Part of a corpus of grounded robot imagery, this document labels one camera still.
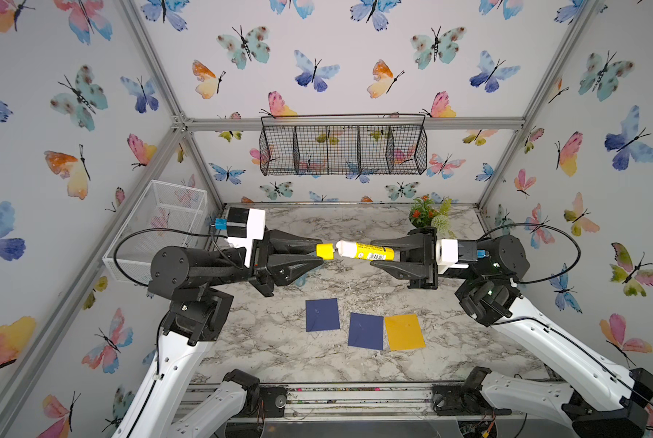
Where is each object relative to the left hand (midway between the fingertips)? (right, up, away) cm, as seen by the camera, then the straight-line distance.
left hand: (317, 257), depth 42 cm
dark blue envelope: (+12, -27, +44) cm, 54 cm away
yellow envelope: (+24, -28, +45) cm, 58 cm away
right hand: (+10, +1, +1) cm, 10 cm away
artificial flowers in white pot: (+35, +10, +56) cm, 67 cm away
